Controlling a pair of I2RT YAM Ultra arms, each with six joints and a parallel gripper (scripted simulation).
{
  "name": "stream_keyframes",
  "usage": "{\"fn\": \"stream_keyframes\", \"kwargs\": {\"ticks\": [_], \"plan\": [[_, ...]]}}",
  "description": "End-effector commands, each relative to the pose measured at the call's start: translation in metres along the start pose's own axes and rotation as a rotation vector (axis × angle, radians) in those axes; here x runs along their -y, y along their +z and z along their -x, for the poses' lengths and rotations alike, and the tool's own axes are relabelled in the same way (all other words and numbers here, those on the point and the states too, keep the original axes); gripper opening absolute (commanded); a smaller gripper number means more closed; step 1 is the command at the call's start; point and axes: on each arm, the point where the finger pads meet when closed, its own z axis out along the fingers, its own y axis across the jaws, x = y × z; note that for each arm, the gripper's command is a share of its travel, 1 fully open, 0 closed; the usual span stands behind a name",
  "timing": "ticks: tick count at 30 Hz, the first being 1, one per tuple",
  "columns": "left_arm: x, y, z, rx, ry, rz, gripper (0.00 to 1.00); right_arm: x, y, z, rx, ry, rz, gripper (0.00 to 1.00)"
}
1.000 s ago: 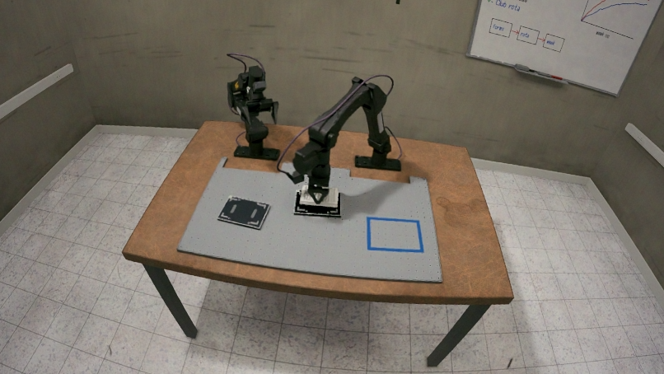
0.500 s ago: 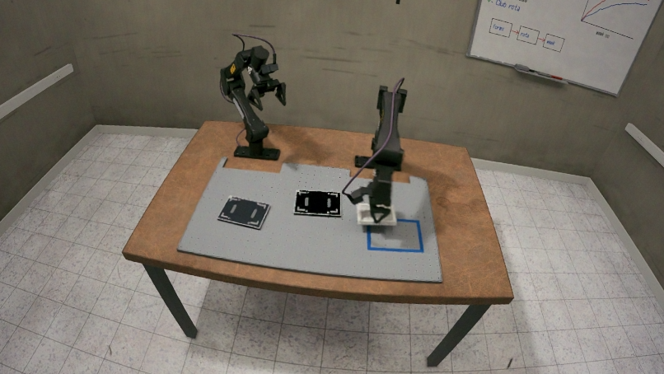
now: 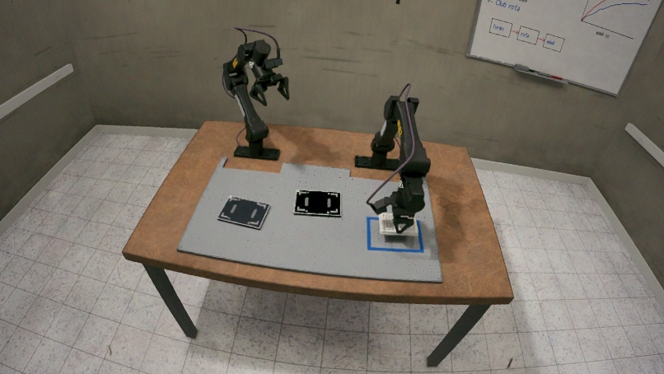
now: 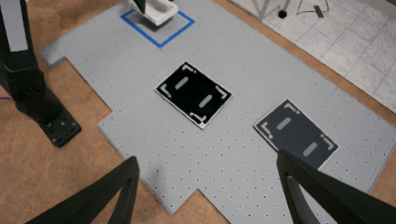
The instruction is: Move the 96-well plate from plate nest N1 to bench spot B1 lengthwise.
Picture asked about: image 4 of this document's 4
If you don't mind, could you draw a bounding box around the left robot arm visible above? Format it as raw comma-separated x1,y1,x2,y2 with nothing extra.
0,0,81,148

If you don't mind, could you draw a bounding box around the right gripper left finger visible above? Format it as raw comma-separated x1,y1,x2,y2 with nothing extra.
24,156,140,224

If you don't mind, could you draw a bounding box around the white well plate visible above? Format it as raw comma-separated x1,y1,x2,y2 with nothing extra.
129,0,179,26

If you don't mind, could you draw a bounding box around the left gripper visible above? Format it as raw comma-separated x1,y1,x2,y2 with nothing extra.
133,0,146,15

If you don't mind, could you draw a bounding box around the blue tape outline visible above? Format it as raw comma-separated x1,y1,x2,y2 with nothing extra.
120,9,196,49

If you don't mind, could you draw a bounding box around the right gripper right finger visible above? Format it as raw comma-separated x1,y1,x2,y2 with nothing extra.
276,149,396,224

